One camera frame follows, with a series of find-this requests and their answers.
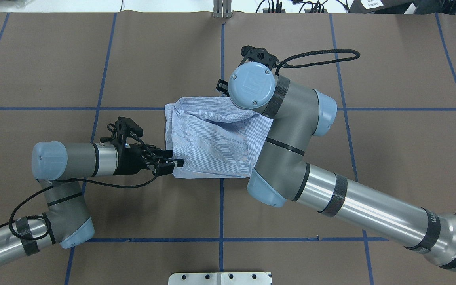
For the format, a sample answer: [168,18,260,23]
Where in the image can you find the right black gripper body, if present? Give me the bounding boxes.
[215,79,230,96]

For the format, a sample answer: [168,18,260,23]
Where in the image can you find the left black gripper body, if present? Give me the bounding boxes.
[113,144,155,176]

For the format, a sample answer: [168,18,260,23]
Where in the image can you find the light blue striped shirt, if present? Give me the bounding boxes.
[164,96,273,179]

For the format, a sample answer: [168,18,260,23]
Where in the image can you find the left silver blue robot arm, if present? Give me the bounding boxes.
[0,141,184,266]

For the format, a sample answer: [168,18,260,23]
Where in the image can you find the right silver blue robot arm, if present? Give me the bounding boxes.
[216,62,456,272]

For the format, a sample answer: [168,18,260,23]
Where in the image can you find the brown paper table cover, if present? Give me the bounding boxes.
[0,11,456,285]

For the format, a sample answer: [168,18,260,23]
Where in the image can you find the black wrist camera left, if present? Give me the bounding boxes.
[100,116,144,148]

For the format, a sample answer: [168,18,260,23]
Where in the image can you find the aluminium frame post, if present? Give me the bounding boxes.
[212,0,233,19]

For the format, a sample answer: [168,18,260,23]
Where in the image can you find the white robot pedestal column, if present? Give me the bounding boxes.
[168,272,273,285]

